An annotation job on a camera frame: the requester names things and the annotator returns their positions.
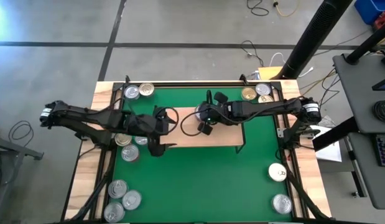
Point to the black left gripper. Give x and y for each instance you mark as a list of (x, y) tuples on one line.
[(142, 124)]

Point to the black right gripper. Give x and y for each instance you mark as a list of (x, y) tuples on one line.
[(221, 113)]

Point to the silver lid blue label can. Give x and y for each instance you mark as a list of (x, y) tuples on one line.
[(141, 141)]

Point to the gold lid green label can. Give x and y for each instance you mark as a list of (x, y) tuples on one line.
[(248, 93)]

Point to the silver lid red label can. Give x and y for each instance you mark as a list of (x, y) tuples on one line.
[(130, 152)]

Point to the gold lid blue label can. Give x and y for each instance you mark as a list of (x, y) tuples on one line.
[(123, 140), (266, 99)]

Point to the silver lid white label can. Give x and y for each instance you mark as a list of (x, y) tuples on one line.
[(262, 89)]

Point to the gold-rim can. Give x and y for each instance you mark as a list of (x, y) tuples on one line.
[(131, 91)]

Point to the white lid tin can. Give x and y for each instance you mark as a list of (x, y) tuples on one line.
[(277, 172)]

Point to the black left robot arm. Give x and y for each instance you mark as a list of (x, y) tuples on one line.
[(92, 116)]

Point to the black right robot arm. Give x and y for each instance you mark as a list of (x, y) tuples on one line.
[(273, 107)]

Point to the wooden shelf black metal legs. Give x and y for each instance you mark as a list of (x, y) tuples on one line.
[(211, 137)]

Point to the black clamp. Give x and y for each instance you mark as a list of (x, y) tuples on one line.
[(127, 79), (243, 78)]

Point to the gold lid tin can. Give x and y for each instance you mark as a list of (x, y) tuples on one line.
[(146, 89)]

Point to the green table mat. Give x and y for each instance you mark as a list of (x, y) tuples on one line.
[(195, 186)]

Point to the small wooden box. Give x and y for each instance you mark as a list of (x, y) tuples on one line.
[(268, 73)]

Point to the black desk support bar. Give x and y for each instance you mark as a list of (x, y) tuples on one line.
[(335, 137)]

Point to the white paper sheet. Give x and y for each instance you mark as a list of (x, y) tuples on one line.
[(330, 154)]

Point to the black corrugated column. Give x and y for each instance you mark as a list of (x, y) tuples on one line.
[(316, 34)]

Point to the grey desk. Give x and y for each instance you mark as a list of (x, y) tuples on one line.
[(360, 93)]

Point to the grey metal stand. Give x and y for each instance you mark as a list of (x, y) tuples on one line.
[(18, 150)]

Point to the black slanted pole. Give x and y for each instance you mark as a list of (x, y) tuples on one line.
[(366, 46)]

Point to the black keyboard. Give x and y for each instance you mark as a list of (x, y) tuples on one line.
[(384, 149)]

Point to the blue plastic bin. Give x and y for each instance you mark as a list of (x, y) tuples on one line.
[(369, 9)]

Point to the red object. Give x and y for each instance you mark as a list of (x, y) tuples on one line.
[(384, 21)]

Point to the black metal table frame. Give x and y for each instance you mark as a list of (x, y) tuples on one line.
[(179, 84)]

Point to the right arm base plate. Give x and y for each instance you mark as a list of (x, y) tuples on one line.
[(280, 133)]

